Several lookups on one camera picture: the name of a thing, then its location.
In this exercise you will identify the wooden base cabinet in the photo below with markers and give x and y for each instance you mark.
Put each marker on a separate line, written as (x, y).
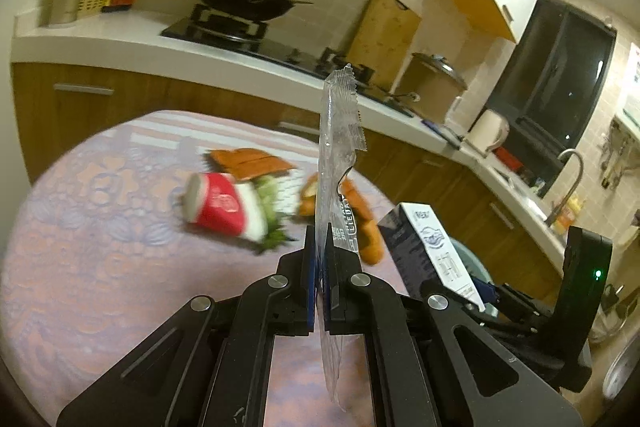
(125, 107)

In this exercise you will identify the hanging kitchen utensils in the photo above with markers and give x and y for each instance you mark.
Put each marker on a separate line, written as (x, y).
(615, 157)

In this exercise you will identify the dark window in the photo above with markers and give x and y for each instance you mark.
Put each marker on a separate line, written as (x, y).
(555, 77)

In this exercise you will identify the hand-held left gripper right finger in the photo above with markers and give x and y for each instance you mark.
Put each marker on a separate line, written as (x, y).
(326, 279)

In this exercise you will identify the yellow dish soap bottle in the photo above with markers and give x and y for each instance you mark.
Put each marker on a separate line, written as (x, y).
(570, 214)

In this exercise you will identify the orange peel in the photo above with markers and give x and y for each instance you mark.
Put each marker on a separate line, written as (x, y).
(367, 232)

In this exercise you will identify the wooden cutting board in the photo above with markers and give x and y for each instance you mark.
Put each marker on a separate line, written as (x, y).
(382, 37)

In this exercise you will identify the small red box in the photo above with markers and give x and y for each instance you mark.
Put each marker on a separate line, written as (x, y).
(507, 158)

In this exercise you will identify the steel bowl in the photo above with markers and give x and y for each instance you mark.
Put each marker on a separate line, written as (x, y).
(625, 377)

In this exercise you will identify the dark kitchen knife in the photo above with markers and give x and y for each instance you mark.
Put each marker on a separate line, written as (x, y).
(440, 134)

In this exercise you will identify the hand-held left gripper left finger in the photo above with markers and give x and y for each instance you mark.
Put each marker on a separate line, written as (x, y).
(311, 279)

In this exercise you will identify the dark blue milk carton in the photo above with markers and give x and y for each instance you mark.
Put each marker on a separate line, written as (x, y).
(435, 252)

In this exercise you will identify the beige pot with glass lid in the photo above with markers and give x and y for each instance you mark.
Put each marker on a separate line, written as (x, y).
(430, 92)

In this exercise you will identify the light blue plastic basket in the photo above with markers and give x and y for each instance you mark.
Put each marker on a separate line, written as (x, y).
(470, 259)

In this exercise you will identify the green lettuce scraps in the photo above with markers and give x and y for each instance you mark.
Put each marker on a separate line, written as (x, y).
(268, 192)

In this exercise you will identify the steel kitchen faucet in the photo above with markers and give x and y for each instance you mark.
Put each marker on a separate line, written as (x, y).
(575, 162)

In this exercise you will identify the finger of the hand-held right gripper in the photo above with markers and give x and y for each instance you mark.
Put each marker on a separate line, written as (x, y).
(485, 293)

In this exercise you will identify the floral pink tablecloth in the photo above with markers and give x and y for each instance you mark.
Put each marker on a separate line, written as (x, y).
(100, 232)

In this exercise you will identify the clear plastic wrapper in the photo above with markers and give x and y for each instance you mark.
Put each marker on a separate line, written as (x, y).
(336, 132)

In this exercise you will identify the red paper cup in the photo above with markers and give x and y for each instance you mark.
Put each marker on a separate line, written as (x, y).
(220, 203)

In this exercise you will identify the black gas stove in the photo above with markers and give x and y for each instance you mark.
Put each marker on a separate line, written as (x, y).
(220, 32)

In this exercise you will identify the brown snack packet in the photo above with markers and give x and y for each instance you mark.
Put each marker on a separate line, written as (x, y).
(250, 162)

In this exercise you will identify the white electric kettle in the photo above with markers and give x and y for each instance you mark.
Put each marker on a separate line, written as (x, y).
(487, 132)

